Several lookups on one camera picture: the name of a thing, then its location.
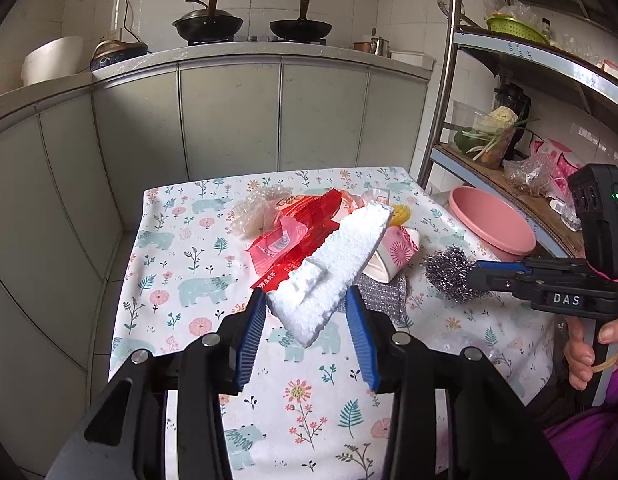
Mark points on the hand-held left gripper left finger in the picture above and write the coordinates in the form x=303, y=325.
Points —
x=251, y=345

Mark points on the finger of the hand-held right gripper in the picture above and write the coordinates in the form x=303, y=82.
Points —
x=501, y=266
x=494, y=285

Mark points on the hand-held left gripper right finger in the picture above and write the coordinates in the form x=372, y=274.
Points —
x=361, y=340

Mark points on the steel wool scrubber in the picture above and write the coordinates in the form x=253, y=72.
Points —
x=449, y=275

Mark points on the white foam piece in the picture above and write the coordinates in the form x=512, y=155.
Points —
x=334, y=265

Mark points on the pink patterned paper cup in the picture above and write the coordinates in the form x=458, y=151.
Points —
x=396, y=252

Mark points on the person's right hand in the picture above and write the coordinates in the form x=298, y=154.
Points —
x=579, y=355

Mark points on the pink plastic basin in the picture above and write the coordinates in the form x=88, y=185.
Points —
x=489, y=225

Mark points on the silver dishcloth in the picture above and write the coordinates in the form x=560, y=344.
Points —
x=384, y=300

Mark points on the pink plastic bag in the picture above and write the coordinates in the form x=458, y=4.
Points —
x=559, y=160

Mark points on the clear plastic bag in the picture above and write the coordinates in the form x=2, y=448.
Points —
x=529, y=172

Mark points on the yellow foam net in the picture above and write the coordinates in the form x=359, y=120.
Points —
x=401, y=215

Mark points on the red plastic wrapper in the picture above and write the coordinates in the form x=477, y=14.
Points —
x=289, y=232

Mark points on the green onions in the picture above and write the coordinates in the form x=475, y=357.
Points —
x=489, y=142

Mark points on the green pepper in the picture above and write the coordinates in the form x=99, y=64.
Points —
x=463, y=141

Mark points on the clear bubble wrap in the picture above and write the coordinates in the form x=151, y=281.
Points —
x=254, y=210

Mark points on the napa cabbage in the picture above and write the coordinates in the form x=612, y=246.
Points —
x=496, y=120

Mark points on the clear plastic packaging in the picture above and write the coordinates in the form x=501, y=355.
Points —
x=376, y=196

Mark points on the person's purple clothing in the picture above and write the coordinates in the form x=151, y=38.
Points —
x=594, y=440

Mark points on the green colander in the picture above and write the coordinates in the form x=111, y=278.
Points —
x=516, y=30

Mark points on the grey kitchen cabinet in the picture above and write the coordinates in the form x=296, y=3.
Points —
x=229, y=120

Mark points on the crumpled clear bag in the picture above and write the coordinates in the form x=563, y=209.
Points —
x=509, y=7

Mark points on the metal storage rack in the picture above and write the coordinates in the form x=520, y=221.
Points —
x=451, y=35

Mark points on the copper pot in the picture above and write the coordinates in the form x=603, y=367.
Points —
x=363, y=46

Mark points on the gas stove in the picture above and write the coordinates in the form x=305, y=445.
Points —
x=256, y=39

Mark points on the electric cooking pot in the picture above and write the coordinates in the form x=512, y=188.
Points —
x=119, y=55

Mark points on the black wok with lid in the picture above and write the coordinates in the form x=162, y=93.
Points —
x=209, y=22

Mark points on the white basin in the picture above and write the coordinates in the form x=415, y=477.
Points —
x=51, y=60

